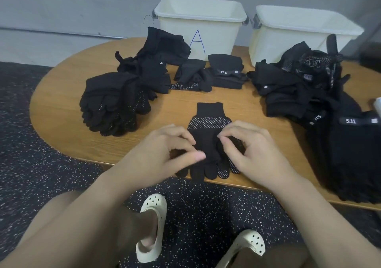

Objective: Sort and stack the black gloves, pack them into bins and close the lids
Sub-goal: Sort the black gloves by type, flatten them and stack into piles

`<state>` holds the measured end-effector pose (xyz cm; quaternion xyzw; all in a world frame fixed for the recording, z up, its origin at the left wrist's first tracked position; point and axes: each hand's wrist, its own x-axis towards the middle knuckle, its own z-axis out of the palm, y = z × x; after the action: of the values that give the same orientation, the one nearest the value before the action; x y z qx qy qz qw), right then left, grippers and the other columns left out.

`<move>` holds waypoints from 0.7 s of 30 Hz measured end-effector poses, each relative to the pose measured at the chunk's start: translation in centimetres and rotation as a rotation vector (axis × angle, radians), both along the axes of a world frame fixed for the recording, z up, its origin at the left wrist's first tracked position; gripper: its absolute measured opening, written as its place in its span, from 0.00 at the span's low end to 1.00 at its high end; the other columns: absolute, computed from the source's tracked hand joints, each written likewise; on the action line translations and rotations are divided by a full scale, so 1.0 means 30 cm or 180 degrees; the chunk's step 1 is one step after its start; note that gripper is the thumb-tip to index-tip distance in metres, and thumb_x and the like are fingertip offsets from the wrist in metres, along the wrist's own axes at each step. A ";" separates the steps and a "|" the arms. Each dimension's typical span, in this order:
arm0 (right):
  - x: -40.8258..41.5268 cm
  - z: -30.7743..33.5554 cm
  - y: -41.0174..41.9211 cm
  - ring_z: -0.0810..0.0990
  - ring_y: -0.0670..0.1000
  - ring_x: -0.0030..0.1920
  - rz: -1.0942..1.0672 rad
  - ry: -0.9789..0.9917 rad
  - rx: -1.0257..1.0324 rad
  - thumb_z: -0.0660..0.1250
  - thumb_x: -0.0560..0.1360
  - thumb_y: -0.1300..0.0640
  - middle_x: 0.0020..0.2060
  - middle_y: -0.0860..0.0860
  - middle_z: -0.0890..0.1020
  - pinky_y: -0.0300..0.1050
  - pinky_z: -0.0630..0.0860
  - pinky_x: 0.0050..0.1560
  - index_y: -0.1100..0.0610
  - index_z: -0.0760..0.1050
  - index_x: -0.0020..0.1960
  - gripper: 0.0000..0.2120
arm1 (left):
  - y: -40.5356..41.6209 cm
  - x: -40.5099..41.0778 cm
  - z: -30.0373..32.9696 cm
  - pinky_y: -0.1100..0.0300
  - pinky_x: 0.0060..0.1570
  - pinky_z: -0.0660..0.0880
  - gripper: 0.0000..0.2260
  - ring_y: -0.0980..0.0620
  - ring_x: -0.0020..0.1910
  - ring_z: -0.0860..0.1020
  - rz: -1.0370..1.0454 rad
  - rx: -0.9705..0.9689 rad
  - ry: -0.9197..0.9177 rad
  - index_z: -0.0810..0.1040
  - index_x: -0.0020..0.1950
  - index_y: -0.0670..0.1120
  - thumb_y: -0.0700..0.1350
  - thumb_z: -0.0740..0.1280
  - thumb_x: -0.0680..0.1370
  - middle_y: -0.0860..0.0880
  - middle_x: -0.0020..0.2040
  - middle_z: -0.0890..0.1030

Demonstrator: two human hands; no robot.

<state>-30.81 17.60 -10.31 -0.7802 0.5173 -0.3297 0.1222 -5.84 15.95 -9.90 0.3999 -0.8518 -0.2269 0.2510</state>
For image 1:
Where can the person's right white shoe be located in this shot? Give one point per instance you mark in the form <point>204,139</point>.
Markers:
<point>250,241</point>

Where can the metal rack frame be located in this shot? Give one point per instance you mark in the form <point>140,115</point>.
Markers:
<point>370,53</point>

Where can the person's left forearm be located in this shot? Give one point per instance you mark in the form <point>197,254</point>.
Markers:
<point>59,229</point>

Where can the person's left leg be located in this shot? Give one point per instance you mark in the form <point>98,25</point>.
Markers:
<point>41,214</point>

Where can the black dotted glove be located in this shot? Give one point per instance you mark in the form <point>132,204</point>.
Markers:
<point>110,103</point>
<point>113,131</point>
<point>90,113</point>
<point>94,101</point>
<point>101,86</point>
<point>105,117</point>
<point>126,129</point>
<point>208,143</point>
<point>126,101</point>
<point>119,117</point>
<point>143,99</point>
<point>208,123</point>
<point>134,113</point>
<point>122,81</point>

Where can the white flat tray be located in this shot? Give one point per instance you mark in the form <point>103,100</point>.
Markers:
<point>378,107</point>

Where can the black fingerless glove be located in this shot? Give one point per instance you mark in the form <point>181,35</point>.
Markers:
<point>351,187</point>
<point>366,157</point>
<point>357,137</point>
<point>342,169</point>
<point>327,157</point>

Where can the grey wall pipe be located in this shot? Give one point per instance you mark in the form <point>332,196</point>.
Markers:
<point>59,32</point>

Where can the person's right hand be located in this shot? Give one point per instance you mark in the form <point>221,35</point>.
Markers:
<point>262,154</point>

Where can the white plastic bin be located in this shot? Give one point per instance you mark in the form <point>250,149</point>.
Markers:
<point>268,44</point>
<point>172,35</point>

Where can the person's left hand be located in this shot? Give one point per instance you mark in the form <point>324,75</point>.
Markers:
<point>155,157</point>

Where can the person's left white shoe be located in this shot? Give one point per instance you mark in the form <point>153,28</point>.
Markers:
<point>153,208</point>

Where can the pile of black gloves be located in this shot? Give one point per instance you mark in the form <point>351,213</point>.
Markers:
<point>100,129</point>
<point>161,50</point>

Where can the person's white shoe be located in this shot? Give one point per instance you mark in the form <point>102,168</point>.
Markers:
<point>250,241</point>
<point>153,208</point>

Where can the person's right forearm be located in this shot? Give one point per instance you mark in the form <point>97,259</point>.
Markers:
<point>333,229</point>

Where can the stack of black gloves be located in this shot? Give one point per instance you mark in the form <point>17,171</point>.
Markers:
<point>88,123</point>

